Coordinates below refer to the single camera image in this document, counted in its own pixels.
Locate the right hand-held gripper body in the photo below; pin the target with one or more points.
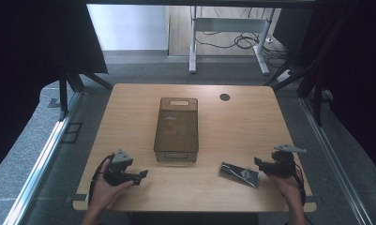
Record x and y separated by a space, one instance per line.
282 164

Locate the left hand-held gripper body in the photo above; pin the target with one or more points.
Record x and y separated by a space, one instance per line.
119 168

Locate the black foil packet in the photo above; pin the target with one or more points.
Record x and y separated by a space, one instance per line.
240 175

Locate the brown translucent storage box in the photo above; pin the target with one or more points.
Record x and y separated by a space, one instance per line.
177 128

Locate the person's right hand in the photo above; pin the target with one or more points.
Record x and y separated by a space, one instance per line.
288 188

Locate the person's left hand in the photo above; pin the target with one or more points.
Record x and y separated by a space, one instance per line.
106 193

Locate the black metal stand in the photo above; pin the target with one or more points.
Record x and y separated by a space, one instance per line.
63 93
317 100

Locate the black round table grommet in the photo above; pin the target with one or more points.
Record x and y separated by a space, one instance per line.
224 97

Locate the white power strip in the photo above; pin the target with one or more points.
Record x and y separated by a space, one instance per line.
285 75

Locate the black curtain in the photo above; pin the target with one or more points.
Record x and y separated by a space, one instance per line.
357 78
23 62

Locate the aluminium floor rail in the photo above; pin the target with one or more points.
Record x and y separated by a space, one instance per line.
42 159
332 156

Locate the white metal desk frame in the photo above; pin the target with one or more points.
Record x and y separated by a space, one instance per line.
229 24

